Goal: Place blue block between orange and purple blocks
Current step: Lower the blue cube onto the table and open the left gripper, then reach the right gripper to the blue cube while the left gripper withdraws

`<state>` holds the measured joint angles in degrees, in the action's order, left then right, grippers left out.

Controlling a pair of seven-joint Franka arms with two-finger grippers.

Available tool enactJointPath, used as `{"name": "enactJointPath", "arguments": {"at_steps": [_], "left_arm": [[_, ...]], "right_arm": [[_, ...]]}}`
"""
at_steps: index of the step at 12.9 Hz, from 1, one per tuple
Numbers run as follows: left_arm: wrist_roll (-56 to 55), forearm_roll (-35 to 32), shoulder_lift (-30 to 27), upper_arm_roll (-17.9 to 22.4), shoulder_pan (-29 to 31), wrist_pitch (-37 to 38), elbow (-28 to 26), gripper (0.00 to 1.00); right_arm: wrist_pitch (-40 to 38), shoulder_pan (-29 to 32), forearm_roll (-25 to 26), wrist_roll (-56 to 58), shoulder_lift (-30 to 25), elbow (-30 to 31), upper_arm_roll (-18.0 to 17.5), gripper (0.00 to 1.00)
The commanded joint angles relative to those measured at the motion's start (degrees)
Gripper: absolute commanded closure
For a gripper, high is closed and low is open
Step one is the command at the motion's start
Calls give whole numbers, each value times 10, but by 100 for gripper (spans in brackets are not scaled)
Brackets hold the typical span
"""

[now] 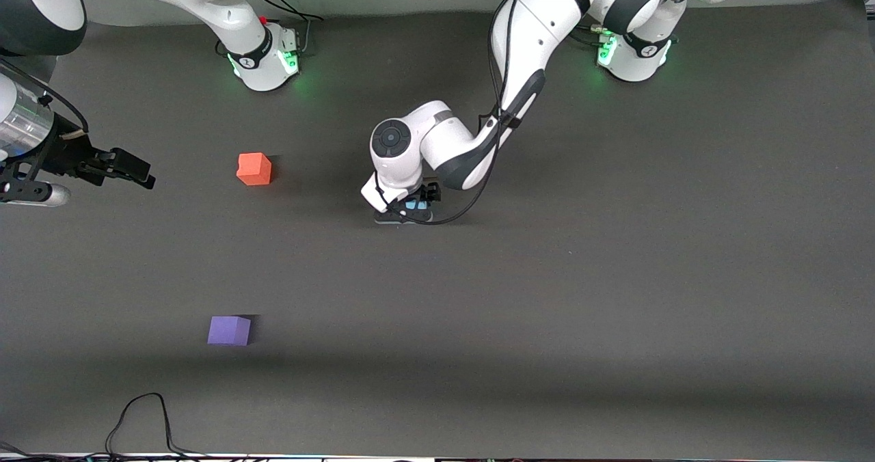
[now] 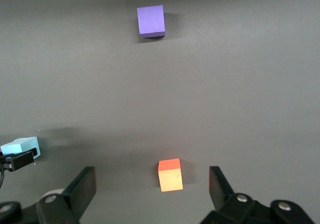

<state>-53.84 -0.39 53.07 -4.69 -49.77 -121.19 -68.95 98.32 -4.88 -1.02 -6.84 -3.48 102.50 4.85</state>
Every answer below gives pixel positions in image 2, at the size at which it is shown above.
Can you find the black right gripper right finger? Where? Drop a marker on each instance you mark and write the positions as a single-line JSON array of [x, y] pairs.
[[220, 186]]

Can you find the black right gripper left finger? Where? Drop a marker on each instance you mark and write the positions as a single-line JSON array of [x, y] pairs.
[[82, 186]]

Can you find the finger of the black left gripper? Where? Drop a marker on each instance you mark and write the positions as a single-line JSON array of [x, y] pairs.
[[21, 161], [36, 152]]

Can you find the light blue foam block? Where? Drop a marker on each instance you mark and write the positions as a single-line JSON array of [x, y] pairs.
[[20, 145]]

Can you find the orange foam block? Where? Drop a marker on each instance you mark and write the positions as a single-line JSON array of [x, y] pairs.
[[170, 175]]

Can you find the purple foam block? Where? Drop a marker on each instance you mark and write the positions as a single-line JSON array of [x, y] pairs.
[[150, 21]]

